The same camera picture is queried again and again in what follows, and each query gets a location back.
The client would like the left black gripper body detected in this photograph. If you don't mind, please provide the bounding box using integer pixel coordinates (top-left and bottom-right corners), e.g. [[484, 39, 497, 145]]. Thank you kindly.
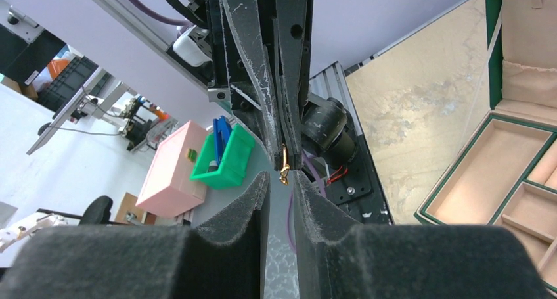
[[204, 0, 325, 128]]

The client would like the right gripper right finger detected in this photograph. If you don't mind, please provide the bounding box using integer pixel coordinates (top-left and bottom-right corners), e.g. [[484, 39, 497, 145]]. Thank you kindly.
[[292, 172, 550, 298]]

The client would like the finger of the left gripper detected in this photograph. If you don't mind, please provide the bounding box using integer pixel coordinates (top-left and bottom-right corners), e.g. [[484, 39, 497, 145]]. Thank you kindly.
[[275, 0, 307, 170], [221, 0, 282, 167]]

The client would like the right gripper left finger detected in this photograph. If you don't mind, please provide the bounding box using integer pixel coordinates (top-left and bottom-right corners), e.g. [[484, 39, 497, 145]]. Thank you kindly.
[[1, 172, 270, 298]]

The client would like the green jewelry box with lid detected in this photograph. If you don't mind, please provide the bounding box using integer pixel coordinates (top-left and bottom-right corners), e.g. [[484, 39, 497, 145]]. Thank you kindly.
[[414, 0, 556, 295]]

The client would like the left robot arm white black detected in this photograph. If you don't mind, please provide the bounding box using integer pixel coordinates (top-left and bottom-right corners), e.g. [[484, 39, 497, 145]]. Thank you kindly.
[[206, 0, 353, 170]]

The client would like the blue item in bin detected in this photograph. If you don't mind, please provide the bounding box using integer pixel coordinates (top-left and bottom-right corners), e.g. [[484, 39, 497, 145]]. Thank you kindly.
[[213, 116, 232, 165]]

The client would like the green plastic bin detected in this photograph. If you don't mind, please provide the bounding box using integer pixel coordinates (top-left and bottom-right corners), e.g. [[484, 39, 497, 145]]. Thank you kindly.
[[190, 124, 255, 189]]

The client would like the pink storage box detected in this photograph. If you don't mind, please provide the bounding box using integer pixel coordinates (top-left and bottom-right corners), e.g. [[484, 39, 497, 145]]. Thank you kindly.
[[136, 120, 208, 218]]

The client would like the background metal stand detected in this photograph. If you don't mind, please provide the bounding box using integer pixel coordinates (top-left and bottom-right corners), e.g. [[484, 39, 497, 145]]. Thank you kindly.
[[26, 67, 135, 155]]

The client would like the black office chair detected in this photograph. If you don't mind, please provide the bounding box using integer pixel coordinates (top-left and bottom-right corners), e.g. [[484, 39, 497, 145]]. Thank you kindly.
[[36, 195, 114, 225]]

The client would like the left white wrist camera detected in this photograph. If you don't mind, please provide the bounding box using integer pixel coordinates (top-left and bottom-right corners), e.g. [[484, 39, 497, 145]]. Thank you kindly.
[[172, 25, 212, 67]]

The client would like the aluminium frame rail left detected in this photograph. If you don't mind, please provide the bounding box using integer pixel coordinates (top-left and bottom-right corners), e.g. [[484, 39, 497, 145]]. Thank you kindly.
[[309, 61, 363, 136]]

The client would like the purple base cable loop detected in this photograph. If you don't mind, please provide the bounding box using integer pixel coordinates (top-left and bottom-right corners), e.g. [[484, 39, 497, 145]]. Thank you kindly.
[[285, 153, 328, 254]]

